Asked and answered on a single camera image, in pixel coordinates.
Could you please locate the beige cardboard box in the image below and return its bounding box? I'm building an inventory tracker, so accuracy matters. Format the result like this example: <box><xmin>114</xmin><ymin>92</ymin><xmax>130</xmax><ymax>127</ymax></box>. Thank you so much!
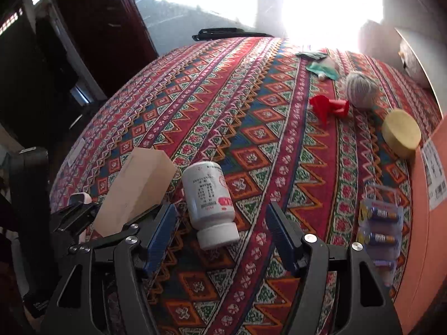
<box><xmin>94</xmin><ymin>147</ymin><xmax>177</xmax><ymax>240</ymax></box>

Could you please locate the grey twine ball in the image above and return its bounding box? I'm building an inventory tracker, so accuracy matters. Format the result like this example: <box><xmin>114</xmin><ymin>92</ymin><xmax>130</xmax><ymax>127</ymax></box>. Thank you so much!
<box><xmin>346</xmin><ymin>71</ymin><xmax>379</xmax><ymax>109</ymax></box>

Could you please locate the red patterned blanket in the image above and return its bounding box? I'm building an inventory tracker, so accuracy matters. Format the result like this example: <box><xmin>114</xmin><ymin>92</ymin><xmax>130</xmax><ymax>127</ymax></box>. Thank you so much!
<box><xmin>49</xmin><ymin>36</ymin><xmax>447</xmax><ymax>335</ymax></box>

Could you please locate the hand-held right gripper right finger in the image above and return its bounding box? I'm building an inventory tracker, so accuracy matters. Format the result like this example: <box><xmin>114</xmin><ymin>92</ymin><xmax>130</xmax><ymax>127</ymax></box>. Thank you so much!
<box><xmin>265</xmin><ymin>202</ymin><xmax>404</xmax><ymax>335</ymax></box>

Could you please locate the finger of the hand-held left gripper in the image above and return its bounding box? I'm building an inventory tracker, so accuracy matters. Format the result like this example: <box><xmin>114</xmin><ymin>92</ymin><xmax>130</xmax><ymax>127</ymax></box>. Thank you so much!
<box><xmin>56</xmin><ymin>231</ymin><xmax>96</xmax><ymax>252</ymax></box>
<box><xmin>52</xmin><ymin>200</ymin><xmax>103</xmax><ymax>233</ymax></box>

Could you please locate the battery blister pack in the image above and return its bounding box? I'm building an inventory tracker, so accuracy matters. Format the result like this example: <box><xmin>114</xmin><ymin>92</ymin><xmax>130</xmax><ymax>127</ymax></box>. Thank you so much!
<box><xmin>357</xmin><ymin>183</ymin><xmax>405</xmax><ymax>288</ymax></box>

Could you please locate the orange cardboard shoe box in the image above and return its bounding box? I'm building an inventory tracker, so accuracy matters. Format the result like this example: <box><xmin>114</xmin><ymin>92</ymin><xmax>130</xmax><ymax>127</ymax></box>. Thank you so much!
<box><xmin>394</xmin><ymin>113</ymin><xmax>447</xmax><ymax>335</ymax></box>

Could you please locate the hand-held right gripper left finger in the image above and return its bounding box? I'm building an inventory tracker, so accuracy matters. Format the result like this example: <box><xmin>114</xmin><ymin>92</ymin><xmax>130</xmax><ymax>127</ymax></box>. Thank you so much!
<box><xmin>41</xmin><ymin>202</ymin><xmax>177</xmax><ymax>335</ymax></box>

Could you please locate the pale green cloth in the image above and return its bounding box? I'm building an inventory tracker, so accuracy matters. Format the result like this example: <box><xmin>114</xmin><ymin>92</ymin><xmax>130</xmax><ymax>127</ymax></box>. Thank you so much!
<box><xmin>306</xmin><ymin>59</ymin><xmax>341</xmax><ymax>82</ymax></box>

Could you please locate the yellow round sponge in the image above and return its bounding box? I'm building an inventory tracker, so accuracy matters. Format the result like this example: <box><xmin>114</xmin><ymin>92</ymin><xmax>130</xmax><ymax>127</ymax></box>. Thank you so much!
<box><xmin>381</xmin><ymin>109</ymin><xmax>422</xmax><ymax>159</ymax></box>

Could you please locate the white cardboard box lid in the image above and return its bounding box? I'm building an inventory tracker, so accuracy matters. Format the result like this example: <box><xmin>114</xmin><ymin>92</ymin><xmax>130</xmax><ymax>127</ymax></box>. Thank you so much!
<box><xmin>394</xmin><ymin>26</ymin><xmax>447</xmax><ymax>119</ymax></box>

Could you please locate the red plastic funnel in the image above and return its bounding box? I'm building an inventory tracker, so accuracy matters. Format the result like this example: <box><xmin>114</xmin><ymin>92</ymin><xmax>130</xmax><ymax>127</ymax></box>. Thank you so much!
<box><xmin>309</xmin><ymin>95</ymin><xmax>350</xmax><ymax>128</ymax></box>

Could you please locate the white pill bottle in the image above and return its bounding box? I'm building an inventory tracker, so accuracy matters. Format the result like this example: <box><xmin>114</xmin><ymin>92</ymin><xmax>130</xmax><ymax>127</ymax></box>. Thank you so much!
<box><xmin>182</xmin><ymin>161</ymin><xmax>241</xmax><ymax>250</ymax></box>

